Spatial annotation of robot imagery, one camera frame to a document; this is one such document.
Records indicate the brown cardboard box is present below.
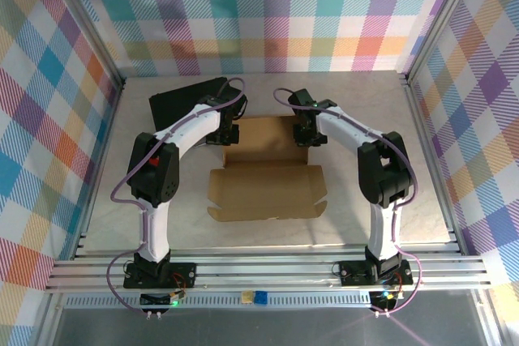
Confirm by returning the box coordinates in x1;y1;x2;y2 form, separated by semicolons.
206;115;328;222

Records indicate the black hard case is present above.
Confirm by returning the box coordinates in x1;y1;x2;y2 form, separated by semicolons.
148;77;230;130

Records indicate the black controller board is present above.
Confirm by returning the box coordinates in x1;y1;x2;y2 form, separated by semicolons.
371;289;401;309
139;291;187;309

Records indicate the aluminium side rail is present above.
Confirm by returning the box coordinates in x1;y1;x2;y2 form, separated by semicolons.
399;74;467;256
71;76;127;260

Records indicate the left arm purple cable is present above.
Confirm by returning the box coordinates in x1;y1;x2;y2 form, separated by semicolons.
107;77;248;314

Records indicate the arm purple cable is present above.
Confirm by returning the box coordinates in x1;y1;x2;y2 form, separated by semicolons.
272;87;426;315
107;77;248;314

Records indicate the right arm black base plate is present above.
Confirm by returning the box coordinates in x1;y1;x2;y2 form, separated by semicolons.
338;258;414;287

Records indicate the aluminium frame rail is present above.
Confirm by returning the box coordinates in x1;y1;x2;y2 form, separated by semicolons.
44;246;494;294

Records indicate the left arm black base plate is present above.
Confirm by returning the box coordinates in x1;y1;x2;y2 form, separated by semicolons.
122;261;198;289

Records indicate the aluminium corner post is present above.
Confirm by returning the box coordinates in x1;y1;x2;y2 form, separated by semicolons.
399;0;486;86
40;0;127;92

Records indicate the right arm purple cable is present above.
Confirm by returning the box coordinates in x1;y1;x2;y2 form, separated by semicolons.
272;87;426;315

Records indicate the slotted grey cable duct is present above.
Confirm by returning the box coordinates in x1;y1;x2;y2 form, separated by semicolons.
64;295;376;310

